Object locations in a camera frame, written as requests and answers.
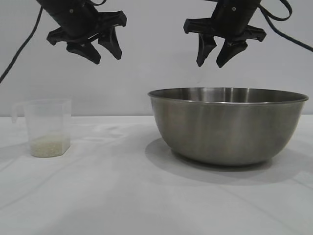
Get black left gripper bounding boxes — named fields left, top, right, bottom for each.
left=36, top=0, right=128, bottom=65

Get black right arm looped cable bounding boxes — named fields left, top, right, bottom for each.
left=258, top=0, right=293, bottom=22

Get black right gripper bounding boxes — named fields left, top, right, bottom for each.
left=183, top=0, right=267, bottom=69

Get black right arm long cable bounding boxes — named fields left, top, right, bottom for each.
left=267, top=16, right=313, bottom=52

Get clear plastic measuring cup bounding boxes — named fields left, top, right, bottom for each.
left=11, top=98, right=72, bottom=158

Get stainless steel mixing bowl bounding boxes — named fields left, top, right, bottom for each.
left=147, top=87, right=310, bottom=167

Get white tablecloth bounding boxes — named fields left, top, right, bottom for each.
left=0, top=115, right=313, bottom=235

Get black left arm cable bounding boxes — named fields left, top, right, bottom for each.
left=0, top=4, right=44, bottom=83

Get white rice grains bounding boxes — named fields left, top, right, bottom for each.
left=31, top=135, right=70, bottom=158

